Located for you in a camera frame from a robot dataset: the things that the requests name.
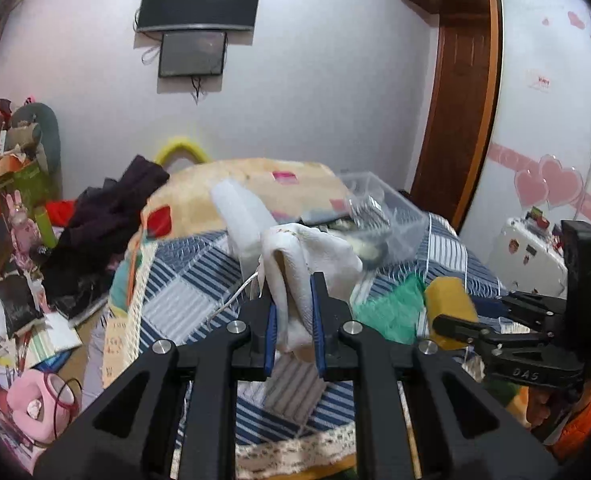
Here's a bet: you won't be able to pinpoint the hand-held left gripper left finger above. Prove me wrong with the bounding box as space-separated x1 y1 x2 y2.
33 295 279 480

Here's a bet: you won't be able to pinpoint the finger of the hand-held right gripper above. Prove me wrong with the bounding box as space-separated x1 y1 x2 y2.
432 312 531 353
497 291 569 330

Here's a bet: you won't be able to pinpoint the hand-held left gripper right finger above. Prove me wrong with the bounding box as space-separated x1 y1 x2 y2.
309 272 560 480

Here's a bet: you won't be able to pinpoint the yellow sponge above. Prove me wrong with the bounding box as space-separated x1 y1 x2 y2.
423 276 479 352

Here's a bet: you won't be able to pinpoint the white cloth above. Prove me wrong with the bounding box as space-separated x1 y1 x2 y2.
262 223 364 362

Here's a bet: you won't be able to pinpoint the clear plastic box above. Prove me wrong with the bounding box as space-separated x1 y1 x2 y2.
338 170 429 266

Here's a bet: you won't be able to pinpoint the person's right forearm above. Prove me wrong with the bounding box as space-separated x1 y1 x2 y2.
555 380 591 463

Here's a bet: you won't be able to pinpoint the person's right hand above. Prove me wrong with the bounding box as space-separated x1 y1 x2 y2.
525 387 559 431

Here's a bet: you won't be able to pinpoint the white suitcase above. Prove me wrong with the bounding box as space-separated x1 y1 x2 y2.
484 216 569 302

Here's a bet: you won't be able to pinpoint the green cloth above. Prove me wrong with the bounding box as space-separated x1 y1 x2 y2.
351 273 427 346

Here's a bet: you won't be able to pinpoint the blue striped patchwork quilt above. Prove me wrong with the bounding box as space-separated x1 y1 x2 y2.
102 209 507 476

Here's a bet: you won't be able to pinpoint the translucent white plastic bag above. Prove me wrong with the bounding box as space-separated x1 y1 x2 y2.
212 179 279 263

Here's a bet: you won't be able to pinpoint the beige patterned blanket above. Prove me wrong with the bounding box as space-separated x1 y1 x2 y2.
140 158 357 242

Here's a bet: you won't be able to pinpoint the white sliding door with hearts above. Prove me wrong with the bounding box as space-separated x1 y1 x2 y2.
456 0 591 273

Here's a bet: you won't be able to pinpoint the dark purple clothes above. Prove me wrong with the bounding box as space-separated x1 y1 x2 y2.
42 154 171 313

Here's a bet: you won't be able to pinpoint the pile of books and papers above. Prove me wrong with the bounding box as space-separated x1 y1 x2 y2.
0 267 84 373

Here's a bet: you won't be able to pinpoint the red cloth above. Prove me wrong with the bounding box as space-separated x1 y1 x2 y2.
46 200 78 227

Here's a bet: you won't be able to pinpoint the pink plush toy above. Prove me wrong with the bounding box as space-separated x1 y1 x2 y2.
6 371 82 447

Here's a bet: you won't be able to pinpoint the green bottle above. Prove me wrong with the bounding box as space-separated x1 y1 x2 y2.
34 206 59 251

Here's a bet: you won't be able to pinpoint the pink rabbit doll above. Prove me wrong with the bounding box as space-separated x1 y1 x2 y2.
4 192 32 263

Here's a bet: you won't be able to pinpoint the green cardboard box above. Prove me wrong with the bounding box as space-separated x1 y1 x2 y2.
0 160 52 202

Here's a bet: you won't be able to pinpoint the white cord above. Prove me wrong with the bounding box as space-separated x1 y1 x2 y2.
210 267 262 320

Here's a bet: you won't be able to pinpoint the yellow ring cushion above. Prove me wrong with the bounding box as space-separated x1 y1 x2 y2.
154 135 212 167

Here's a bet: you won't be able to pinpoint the small wall screen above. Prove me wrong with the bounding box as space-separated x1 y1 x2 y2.
158 30 228 79

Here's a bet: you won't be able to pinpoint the black wall television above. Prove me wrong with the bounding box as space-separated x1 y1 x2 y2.
134 0 263 34

